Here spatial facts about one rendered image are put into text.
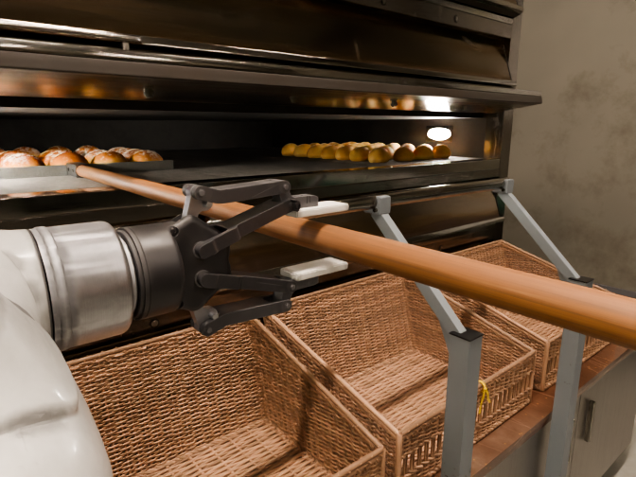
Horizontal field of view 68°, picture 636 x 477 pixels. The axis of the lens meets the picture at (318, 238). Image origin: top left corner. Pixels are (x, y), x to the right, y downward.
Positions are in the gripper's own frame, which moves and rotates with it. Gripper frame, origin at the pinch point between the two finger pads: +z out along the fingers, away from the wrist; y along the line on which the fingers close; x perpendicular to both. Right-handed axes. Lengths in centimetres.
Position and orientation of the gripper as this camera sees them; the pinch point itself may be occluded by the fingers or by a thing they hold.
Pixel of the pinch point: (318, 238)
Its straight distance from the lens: 50.1
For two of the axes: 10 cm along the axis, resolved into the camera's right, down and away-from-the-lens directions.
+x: 6.4, 1.7, -7.5
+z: 7.7, -1.4, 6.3
